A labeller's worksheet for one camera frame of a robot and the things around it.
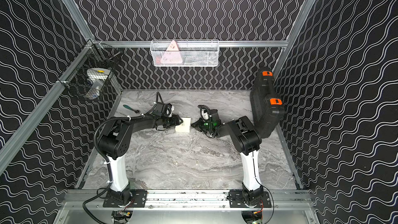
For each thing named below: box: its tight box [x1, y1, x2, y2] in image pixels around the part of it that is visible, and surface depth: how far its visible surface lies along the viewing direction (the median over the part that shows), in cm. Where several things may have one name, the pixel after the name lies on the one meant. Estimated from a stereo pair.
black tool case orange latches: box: [249, 66, 286, 139], surface depth 82 cm
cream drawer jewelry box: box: [175, 117, 192, 133], surface depth 100 cm
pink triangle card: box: [160, 40, 183, 64], surface depth 91 cm
